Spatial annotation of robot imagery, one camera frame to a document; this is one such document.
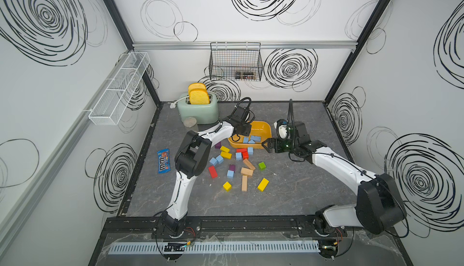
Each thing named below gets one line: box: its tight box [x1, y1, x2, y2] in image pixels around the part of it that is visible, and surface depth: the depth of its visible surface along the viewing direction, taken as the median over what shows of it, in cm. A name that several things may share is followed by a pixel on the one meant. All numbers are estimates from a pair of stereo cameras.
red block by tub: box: [235, 148, 250, 161], surface depth 96 cm
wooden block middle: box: [240, 166, 254, 176], surface depth 89 cm
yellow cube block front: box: [222, 181, 232, 193], surface depth 85 cm
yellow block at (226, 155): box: [220, 151, 233, 160], surface depth 96 cm
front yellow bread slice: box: [189, 88, 211, 105], surface depth 99 cm
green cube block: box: [257, 161, 267, 172], surface depth 91 cm
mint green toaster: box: [177, 92, 220, 124], surface depth 101 cm
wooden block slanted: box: [242, 158, 256, 170], surface depth 93 cm
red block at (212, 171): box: [208, 165, 219, 179], surface depth 91 cm
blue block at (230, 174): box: [226, 169, 235, 179], surface depth 88 cm
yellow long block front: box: [256, 177, 270, 192], surface depth 86 cm
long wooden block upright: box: [241, 174, 248, 192], surface depth 86 cm
